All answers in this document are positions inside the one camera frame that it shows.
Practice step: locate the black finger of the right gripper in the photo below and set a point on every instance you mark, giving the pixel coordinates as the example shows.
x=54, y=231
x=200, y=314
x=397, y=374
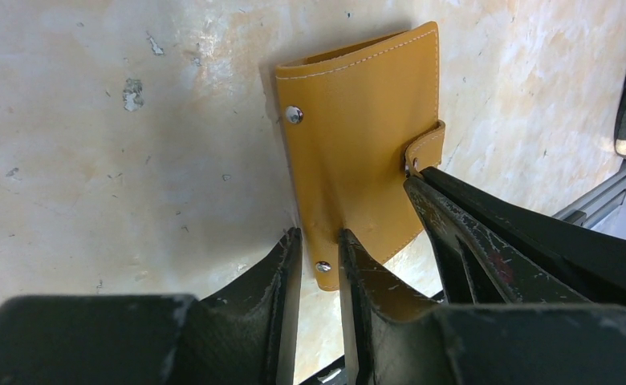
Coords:
x=475, y=264
x=590, y=262

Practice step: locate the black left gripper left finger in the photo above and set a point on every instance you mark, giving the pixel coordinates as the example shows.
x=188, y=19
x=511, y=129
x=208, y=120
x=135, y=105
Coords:
x=245, y=333

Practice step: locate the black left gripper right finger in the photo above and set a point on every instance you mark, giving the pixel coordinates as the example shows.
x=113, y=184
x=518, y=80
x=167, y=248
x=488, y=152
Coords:
x=392, y=334

